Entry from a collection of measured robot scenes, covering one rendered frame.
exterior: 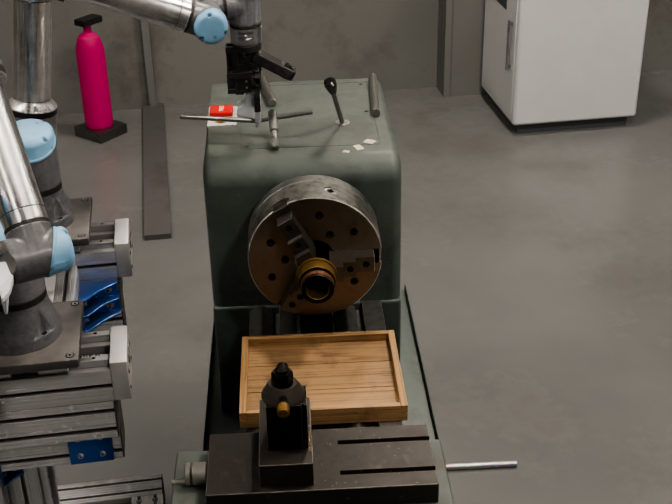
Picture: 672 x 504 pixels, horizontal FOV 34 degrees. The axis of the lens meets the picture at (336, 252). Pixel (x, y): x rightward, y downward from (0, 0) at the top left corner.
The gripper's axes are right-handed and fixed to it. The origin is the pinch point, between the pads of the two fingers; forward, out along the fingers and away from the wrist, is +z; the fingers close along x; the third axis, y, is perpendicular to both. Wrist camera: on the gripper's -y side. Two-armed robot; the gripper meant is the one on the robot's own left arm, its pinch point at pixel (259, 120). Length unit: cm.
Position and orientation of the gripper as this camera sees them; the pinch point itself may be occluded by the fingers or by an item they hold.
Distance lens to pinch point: 274.5
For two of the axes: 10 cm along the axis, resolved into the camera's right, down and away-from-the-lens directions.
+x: 0.5, 4.8, -8.8
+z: 0.2, 8.8, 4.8
